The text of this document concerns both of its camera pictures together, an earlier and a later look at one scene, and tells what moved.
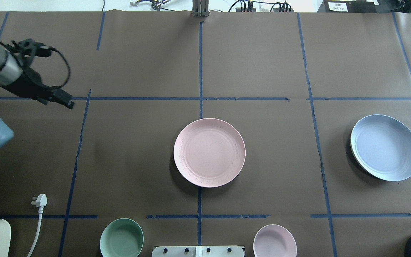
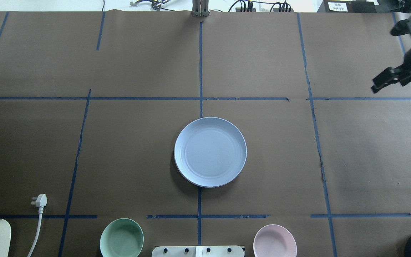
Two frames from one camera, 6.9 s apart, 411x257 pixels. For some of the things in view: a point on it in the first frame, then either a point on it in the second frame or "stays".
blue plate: x=385 y=148 to x=210 y=152
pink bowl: x=274 y=240 stays
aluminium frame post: x=200 y=8 stays
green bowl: x=122 y=237 stays
